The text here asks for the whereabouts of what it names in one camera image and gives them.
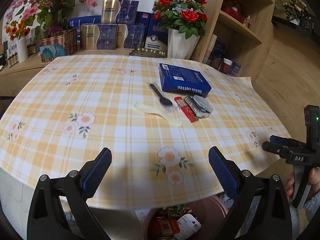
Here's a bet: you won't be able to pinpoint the brown hook blister package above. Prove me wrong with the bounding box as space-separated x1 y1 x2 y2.
173 214 202 240

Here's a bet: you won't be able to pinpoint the green gold wrapper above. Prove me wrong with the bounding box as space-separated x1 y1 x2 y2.
161 204 193 218

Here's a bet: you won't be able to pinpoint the red cigarette box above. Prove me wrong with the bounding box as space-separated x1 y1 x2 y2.
153 217 180 237

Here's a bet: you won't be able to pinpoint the brown trash bin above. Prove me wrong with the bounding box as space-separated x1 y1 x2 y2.
142 196 228 239

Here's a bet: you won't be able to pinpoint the person's right hand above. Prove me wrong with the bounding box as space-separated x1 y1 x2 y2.
286 167 320 201

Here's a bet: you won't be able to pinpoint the silver foil packet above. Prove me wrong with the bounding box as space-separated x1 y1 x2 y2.
184 95 214 119

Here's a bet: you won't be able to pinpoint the red white cup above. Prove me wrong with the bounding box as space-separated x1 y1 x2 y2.
220 59 233 74

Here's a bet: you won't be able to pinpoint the red sachet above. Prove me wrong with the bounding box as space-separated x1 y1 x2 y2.
174 96 198 122

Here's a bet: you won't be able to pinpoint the cream plastic fork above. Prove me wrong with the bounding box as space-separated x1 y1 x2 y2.
133 102 183 127

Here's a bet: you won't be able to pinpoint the yellow plaid floral tablecloth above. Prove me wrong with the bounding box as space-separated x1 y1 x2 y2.
1 55 289 209

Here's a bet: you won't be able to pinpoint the black plastic spoon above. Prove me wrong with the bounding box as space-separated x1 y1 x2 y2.
149 83 173 107

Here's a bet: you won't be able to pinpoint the blue luckin coffee box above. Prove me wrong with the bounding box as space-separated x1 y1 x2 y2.
159 63 212 98

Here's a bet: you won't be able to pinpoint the pale roses background bouquet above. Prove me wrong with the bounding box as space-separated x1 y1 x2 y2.
283 0 309 26

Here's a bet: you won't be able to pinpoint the wooden shelf unit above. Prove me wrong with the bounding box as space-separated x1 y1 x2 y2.
191 0 276 80

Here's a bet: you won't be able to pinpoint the red roses in white vase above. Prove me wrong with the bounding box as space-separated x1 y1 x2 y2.
153 0 208 60

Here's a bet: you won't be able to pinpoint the dark blue white box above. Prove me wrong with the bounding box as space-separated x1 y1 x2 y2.
135 11 168 51

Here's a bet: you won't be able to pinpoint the gold decorative tray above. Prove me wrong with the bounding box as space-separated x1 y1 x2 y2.
129 48 167 58

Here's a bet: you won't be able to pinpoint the striped planter box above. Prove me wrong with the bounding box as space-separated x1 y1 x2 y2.
39 29 78 63

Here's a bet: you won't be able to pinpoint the gold blue gift box right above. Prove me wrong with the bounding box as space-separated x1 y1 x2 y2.
117 24 145 49

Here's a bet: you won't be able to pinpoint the gold blue gift box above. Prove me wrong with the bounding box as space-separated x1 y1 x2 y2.
80 24 118 50
101 0 139 24
117 24 145 49

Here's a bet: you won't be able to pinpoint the gold blue gift box left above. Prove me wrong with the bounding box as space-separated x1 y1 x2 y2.
80 24 118 50

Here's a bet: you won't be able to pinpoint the orange flowers in white vase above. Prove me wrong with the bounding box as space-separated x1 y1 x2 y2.
5 19 30 63

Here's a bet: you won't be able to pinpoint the gold blue gift box upper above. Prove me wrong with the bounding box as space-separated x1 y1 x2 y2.
101 0 139 24

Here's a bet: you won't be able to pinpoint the pink blossom plant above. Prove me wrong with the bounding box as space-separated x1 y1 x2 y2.
4 0 98 41

